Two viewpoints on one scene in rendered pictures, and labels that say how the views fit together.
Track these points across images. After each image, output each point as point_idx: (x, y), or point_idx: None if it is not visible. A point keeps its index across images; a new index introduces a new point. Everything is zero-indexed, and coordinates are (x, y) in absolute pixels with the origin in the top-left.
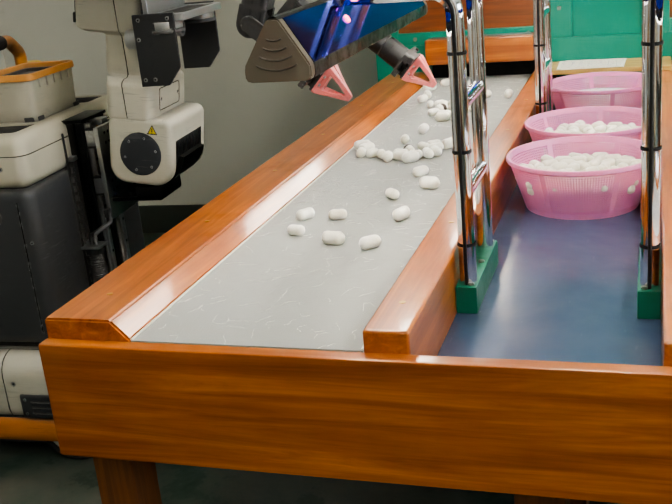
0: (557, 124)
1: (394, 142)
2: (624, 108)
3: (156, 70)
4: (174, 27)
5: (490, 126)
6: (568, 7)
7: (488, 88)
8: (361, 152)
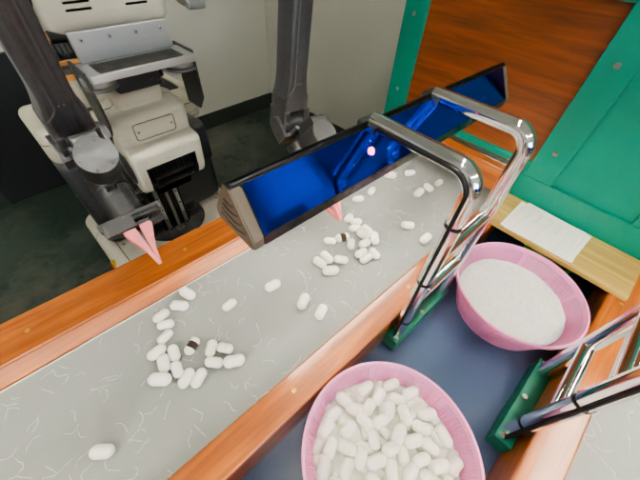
0: (388, 375)
1: (228, 295)
2: (468, 432)
3: (100, 119)
4: (90, 90)
5: (332, 319)
6: (566, 158)
7: (431, 203)
8: (153, 321)
